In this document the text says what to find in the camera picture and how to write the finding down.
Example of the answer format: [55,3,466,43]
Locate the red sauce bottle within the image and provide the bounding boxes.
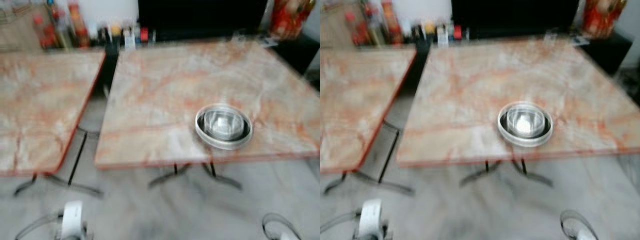
[32,15,56,49]
[345,12,368,47]

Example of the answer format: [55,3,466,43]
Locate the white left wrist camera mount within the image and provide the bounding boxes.
[359,198,382,238]
[61,201,83,238]

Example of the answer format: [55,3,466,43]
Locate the marble-pattern table with orange edge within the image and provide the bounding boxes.
[320,47,417,196]
[95,40,321,191]
[396,36,640,188]
[0,50,107,197]

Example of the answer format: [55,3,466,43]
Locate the tall orange sauce bottle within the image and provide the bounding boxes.
[381,0,403,46]
[67,2,91,48]

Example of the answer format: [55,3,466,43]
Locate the beige wicker crate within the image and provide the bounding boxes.
[320,10,351,48]
[0,10,38,51]

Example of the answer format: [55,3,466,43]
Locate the black cabinet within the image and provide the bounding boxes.
[137,0,321,76]
[451,0,633,76]

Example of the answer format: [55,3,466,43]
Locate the greenish glass bottle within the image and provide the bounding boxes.
[50,7,71,49]
[362,5,382,46]

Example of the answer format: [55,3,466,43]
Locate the steel bowl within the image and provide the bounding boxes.
[202,110,247,140]
[506,107,546,138]

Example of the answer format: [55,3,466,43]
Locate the red gold patterned bag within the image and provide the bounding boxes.
[582,0,626,38]
[270,0,316,41]

